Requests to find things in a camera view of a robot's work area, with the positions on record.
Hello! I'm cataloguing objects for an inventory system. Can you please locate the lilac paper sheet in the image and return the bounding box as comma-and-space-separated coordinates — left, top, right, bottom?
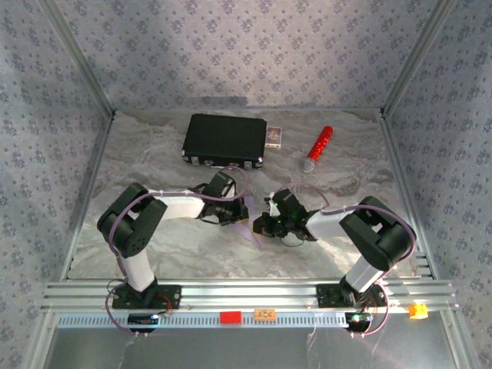
230, 194, 266, 250

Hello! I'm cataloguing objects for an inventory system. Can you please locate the grey metal sheet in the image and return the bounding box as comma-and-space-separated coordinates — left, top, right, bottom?
45, 326, 462, 369

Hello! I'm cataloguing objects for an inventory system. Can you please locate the black hard case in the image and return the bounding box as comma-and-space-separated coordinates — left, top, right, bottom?
181, 113, 268, 171

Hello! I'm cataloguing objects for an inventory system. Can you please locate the small printed card box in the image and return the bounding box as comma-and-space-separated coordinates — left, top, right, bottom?
265, 125, 284, 148

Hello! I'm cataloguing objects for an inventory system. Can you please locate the red glitter microphone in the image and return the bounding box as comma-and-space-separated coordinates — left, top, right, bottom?
298, 125, 334, 173

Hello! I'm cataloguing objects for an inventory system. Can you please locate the aluminium mounting rail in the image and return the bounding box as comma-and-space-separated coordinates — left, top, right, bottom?
40, 279, 460, 312

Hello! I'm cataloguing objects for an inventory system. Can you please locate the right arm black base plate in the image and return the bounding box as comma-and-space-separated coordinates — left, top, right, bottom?
315, 283, 387, 308

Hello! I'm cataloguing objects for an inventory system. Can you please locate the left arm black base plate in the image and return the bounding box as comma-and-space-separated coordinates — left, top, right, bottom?
111, 284, 182, 311

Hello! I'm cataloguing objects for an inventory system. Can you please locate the grey slotted cable duct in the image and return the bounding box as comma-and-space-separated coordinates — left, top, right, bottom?
55, 310, 380, 330

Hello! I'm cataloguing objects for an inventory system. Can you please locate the aluminium frame bar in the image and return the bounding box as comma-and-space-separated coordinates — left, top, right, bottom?
26, 311, 58, 369
441, 310, 481, 369
38, 0, 117, 116
378, 109, 439, 280
381, 0, 459, 115
61, 111, 117, 281

